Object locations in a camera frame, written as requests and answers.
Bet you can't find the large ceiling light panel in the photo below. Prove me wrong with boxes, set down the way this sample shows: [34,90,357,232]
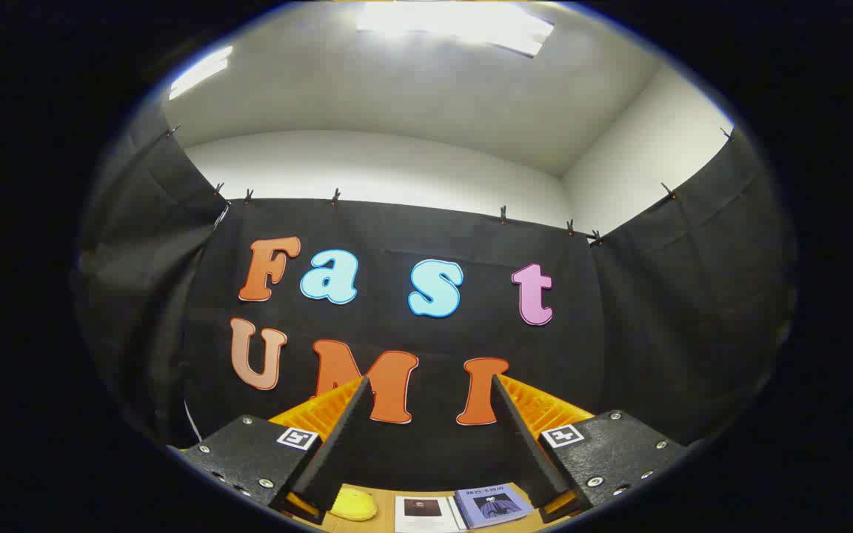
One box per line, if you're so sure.
[356,0,555,58]

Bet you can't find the blue cover book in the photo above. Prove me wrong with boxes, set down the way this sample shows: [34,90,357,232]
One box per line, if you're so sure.
[454,483,535,529]

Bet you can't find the row of black cloth clips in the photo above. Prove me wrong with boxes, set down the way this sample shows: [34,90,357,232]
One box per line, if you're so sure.
[166,124,735,247]

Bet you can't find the small ceiling light panel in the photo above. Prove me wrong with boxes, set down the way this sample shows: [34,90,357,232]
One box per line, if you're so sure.
[167,46,235,101]

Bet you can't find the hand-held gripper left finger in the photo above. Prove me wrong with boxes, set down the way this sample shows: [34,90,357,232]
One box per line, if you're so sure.
[167,376,373,525]

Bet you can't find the yellow plush bread toy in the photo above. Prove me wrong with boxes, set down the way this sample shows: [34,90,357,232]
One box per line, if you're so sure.
[329,487,379,523]

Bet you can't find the white book with dark photo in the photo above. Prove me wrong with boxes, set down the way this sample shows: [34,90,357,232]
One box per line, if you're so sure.
[395,495,466,533]

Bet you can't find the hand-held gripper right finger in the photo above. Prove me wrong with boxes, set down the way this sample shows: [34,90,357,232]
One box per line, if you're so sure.
[490,374,705,525]

